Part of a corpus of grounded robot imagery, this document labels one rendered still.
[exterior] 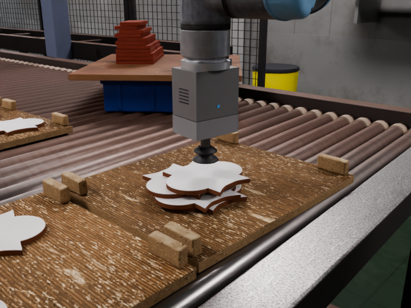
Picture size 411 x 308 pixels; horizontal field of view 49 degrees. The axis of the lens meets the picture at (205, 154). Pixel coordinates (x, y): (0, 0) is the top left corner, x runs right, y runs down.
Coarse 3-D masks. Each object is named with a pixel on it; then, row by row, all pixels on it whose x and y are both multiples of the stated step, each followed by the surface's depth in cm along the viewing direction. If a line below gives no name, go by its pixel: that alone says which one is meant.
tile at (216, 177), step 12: (180, 168) 77; (192, 168) 77; (204, 168) 77; (216, 168) 77; (228, 168) 77; (240, 168) 77; (168, 180) 72; (180, 180) 72; (192, 180) 72; (204, 180) 72; (216, 180) 72; (228, 180) 72; (240, 180) 73; (180, 192) 69; (192, 192) 69; (204, 192) 69; (216, 192) 69
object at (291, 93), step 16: (48, 64) 234; (64, 64) 225; (80, 64) 216; (240, 96) 159; (256, 96) 155; (272, 96) 150; (288, 96) 146; (304, 96) 144; (320, 96) 144; (352, 112) 134; (368, 112) 131; (384, 112) 128; (400, 112) 125
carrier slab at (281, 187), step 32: (160, 160) 91; (192, 160) 91; (224, 160) 91; (256, 160) 91; (288, 160) 91; (96, 192) 76; (128, 192) 76; (256, 192) 76; (288, 192) 76; (320, 192) 76; (128, 224) 65; (160, 224) 65; (192, 224) 65; (224, 224) 65; (256, 224) 65; (224, 256) 59
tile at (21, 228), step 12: (0, 216) 66; (12, 216) 66; (24, 216) 66; (0, 228) 62; (12, 228) 62; (24, 228) 62; (36, 228) 62; (0, 240) 59; (12, 240) 59; (24, 240) 59; (0, 252) 57; (12, 252) 57
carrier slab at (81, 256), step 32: (64, 224) 65; (96, 224) 65; (0, 256) 57; (32, 256) 57; (64, 256) 57; (96, 256) 57; (128, 256) 57; (0, 288) 51; (32, 288) 51; (64, 288) 51; (96, 288) 51; (128, 288) 51; (160, 288) 51
